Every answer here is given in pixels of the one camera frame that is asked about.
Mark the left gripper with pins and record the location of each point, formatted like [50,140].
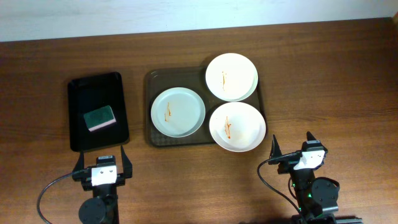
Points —
[121,177]

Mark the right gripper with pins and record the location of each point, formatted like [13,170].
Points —
[284,168]

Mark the green and pink sponge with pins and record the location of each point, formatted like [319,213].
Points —
[99,118]

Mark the white plate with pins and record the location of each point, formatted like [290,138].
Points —
[237,127]

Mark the cream plate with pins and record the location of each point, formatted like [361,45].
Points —
[231,77]

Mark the pale blue plate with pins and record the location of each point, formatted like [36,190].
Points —
[178,112]

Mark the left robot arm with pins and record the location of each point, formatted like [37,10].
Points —
[102,207]

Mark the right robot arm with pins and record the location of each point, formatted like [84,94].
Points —
[316,196]

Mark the black rectangular tray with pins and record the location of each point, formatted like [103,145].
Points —
[88,94]

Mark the brown plastic serving tray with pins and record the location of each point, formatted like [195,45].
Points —
[159,80]

